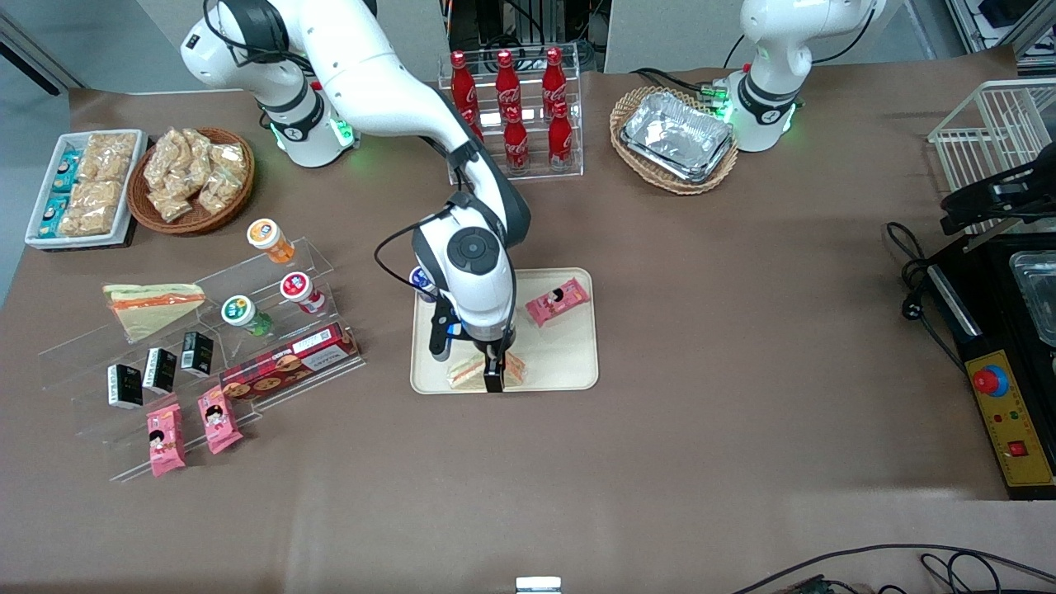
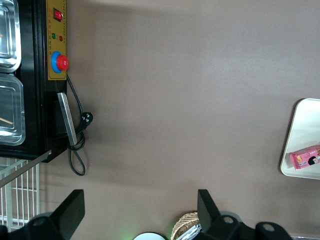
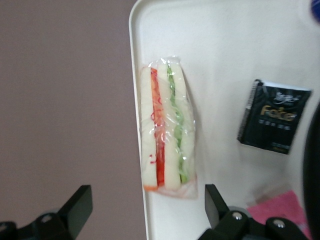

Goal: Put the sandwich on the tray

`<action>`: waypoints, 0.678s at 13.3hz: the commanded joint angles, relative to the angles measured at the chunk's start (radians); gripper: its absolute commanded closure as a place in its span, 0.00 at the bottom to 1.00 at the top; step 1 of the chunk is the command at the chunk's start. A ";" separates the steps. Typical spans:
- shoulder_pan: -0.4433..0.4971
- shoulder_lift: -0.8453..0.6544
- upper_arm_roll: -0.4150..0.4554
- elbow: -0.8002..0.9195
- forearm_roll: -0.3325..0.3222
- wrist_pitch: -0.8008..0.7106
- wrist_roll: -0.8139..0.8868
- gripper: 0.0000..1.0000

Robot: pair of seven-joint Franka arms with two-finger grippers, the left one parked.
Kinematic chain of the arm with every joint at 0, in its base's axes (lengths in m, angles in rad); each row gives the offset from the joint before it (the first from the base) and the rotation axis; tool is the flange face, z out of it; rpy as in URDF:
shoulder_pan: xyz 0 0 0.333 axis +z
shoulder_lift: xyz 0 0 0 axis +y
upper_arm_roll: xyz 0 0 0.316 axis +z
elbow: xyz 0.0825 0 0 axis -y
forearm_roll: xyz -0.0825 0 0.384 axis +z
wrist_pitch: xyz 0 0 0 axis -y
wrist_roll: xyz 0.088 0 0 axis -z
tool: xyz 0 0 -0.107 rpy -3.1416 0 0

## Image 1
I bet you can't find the white rectangular dish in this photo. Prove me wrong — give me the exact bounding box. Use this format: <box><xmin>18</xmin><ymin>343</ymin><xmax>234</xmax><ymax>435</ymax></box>
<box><xmin>25</xmin><ymin>130</ymin><xmax>150</xmax><ymax>251</ymax></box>

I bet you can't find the orange small bottle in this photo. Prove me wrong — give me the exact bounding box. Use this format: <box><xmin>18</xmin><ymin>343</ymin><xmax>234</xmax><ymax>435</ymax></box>
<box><xmin>247</xmin><ymin>218</ymin><xmax>296</xmax><ymax>265</ymax></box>

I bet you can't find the small black carton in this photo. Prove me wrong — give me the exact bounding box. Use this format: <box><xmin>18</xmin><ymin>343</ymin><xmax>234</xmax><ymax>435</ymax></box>
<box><xmin>143</xmin><ymin>347</ymin><xmax>177</xmax><ymax>394</ymax></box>
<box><xmin>181</xmin><ymin>331</ymin><xmax>215</xmax><ymax>378</ymax></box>
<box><xmin>107</xmin><ymin>364</ymin><xmax>144</xmax><ymax>411</ymax></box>

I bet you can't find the brown wicker basket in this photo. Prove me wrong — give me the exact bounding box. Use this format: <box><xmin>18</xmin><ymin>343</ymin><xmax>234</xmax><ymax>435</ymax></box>
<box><xmin>127</xmin><ymin>127</ymin><xmax>256</xmax><ymax>237</ymax></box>

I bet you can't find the beige plastic tray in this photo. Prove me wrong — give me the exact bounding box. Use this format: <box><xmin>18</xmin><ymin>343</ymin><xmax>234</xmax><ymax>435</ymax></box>
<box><xmin>410</xmin><ymin>267</ymin><xmax>600</xmax><ymax>395</ymax></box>

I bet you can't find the white wire basket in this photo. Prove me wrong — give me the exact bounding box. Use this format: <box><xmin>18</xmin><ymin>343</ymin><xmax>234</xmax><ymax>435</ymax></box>
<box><xmin>928</xmin><ymin>78</ymin><xmax>1056</xmax><ymax>238</ymax></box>

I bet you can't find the pink snack packet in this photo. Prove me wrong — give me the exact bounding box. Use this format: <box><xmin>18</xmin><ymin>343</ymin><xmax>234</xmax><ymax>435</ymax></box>
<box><xmin>147</xmin><ymin>402</ymin><xmax>187</xmax><ymax>478</ymax></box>
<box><xmin>196</xmin><ymin>386</ymin><xmax>244</xmax><ymax>455</ymax></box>
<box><xmin>526</xmin><ymin>277</ymin><xmax>592</xmax><ymax>328</ymax></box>

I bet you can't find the red emergency stop button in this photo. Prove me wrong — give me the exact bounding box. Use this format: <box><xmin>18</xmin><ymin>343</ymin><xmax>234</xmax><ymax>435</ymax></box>
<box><xmin>972</xmin><ymin>365</ymin><xmax>1011</xmax><ymax>398</ymax></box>

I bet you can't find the aluminium foil container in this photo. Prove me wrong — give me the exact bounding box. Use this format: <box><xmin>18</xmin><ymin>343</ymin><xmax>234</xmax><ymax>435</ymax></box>
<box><xmin>620</xmin><ymin>91</ymin><xmax>736</xmax><ymax>184</ymax></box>

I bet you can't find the metal pan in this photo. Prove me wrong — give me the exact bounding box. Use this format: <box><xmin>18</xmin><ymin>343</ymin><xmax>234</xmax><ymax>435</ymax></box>
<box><xmin>1009</xmin><ymin>251</ymin><xmax>1056</xmax><ymax>347</ymax></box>

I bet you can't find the left arm base cable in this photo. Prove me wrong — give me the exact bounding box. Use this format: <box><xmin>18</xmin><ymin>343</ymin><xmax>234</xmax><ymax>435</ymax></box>
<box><xmin>631</xmin><ymin>68</ymin><xmax>731</xmax><ymax>101</ymax></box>

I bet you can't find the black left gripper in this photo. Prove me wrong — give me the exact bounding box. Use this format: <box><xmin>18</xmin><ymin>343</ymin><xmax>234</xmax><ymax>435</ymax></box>
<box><xmin>940</xmin><ymin>157</ymin><xmax>1056</xmax><ymax>238</ymax></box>

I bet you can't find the green small bottle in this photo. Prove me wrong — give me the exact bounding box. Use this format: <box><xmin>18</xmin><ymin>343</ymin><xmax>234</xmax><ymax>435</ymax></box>
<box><xmin>220</xmin><ymin>295</ymin><xmax>273</xmax><ymax>337</ymax></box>

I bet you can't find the black power cable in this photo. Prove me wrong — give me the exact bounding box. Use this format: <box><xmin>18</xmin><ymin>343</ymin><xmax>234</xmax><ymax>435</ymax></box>
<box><xmin>886</xmin><ymin>221</ymin><xmax>968</xmax><ymax>374</ymax></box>

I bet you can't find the red lid small bottle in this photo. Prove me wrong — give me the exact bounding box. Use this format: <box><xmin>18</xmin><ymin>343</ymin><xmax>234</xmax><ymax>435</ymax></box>
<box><xmin>280</xmin><ymin>271</ymin><xmax>328</xmax><ymax>315</ymax></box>

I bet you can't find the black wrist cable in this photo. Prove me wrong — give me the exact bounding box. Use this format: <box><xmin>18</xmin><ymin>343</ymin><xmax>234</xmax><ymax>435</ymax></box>
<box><xmin>373</xmin><ymin>206</ymin><xmax>463</xmax><ymax>299</ymax></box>

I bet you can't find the light wicker basket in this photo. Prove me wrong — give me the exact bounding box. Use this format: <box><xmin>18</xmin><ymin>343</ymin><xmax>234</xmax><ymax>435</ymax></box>
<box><xmin>610</xmin><ymin>86</ymin><xmax>740</xmax><ymax>196</ymax></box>

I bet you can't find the triangle sandwich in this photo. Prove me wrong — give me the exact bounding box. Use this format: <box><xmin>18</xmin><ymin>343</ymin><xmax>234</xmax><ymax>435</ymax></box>
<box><xmin>447</xmin><ymin>350</ymin><xmax>526</xmax><ymax>391</ymax></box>
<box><xmin>102</xmin><ymin>283</ymin><xmax>207</xmax><ymax>343</ymax></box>

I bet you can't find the looped black floor cable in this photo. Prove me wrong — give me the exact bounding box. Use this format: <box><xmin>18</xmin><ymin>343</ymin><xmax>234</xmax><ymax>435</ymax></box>
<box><xmin>918</xmin><ymin>551</ymin><xmax>1003</xmax><ymax>594</ymax></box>

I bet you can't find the dark equipment rack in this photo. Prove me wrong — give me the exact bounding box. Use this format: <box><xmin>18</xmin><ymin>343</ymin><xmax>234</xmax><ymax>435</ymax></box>
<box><xmin>444</xmin><ymin>0</ymin><xmax>613</xmax><ymax>73</ymax></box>

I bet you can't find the teal snack packet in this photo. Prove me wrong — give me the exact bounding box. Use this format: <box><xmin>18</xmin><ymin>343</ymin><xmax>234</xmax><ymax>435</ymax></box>
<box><xmin>53</xmin><ymin>148</ymin><xmax>82</xmax><ymax>195</ymax></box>
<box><xmin>41</xmin><ymin>195</ymin><xmax>72</xmax><ymax>240</ymax></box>

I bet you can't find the clear acrylic bottle rack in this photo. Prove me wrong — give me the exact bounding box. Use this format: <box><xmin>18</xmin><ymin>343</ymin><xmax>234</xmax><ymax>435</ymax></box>
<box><xmin>436</xmin><ymin>48</ymin><xmax>585</xmax><ymax>186</ymax></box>

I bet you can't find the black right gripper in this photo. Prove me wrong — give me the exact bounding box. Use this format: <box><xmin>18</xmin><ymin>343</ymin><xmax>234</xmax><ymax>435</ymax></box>
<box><xmin>429</xmin><ymin>290</ymin><xmax>518</xmax><ymax>394</ymax></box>

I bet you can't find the red cookie box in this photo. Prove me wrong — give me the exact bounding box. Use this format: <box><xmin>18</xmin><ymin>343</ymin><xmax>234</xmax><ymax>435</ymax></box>
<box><xmin>219</xmin><ymin>322</ymin><xmax>362</xmax><ymax>403</ymax></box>

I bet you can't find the black sealing machine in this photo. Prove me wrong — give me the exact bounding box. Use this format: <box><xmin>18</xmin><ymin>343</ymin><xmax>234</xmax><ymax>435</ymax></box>
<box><xmin>926</xmin><ymin>227</ymin><xmax>1056</xmax><ymax>501</ymax></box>

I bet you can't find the long black floor cable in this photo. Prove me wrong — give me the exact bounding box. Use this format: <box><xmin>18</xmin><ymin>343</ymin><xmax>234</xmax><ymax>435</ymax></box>
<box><xmin>730</xmin><ymin>543</ymin><xmax>1056</xmax><ymax>594</ymax></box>

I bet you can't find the clear acrylic stepped stand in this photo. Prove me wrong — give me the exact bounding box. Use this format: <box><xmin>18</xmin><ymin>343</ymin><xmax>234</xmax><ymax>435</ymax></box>
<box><xmin>37</xmin><ymin>238</ymin><xmax>369</xmax><ymax>484</ymax></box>

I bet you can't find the clear bag of crackers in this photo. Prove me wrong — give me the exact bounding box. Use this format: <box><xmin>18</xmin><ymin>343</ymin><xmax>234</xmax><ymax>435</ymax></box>
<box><xmin>144</xmin><ymin>132</ymin><xmax>184</xmax><ymax>192</ymax></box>
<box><xmin>59</xmin><ymin>180</ymin><xmax>125</xmax><ymax>238</ymax></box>
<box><xmin>81</xmin><ymin>132</ymin><xmax>139</xmax><ymax>182</ymax></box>
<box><xmin>196</xmin><ymin>177</ymin><xmax>240</xmax><ymax>215</ymax></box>
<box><xmin>180</xmin><ymin>129</ymin><xmax>215</xmax><ymax>170</ymax></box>
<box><xmin>211</xmin><ymin>142</ymin><xmax>248</xmax><ymax>186</ymax></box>
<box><xmin>153</xmin><ymin>190</ymin><xmax>194</xmax><ymax>223</ymax></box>

